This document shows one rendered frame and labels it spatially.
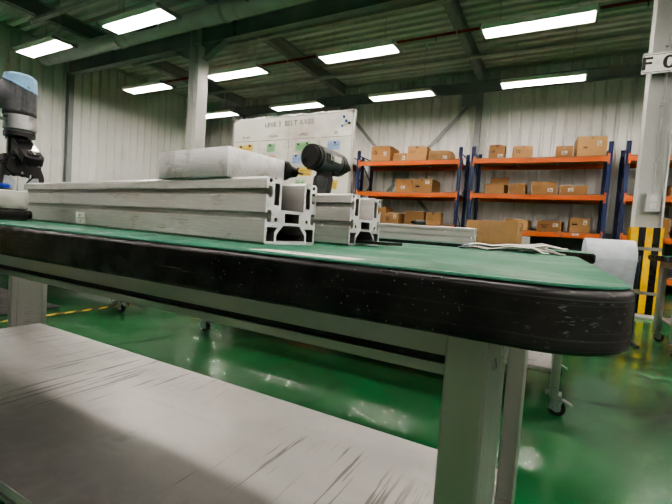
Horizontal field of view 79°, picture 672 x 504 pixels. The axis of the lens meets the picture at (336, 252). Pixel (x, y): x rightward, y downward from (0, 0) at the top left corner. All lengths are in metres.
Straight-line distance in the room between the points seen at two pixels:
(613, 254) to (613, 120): 7.54
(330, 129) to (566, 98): 8.28
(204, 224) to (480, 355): 0.40
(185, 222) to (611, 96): 11.27
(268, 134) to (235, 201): 3.95
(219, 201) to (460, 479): 0.42
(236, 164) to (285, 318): 0.22
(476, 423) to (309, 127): 3.95
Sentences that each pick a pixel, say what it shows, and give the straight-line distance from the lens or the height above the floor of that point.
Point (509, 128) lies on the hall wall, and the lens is 11.54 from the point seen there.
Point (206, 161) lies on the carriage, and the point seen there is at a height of 0.89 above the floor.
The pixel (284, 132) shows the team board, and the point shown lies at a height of 1.77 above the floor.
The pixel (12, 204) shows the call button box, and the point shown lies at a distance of 1.04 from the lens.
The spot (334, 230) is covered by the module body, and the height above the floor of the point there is 0.80.
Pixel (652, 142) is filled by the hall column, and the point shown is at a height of 2.15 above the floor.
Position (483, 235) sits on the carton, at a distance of 2.66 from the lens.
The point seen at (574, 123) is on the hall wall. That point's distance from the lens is 11.44.
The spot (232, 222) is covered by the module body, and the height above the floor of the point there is 0.80.
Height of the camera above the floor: 0.80
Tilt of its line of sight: 3 degrees down
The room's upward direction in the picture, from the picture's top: 4 degrees clockwise
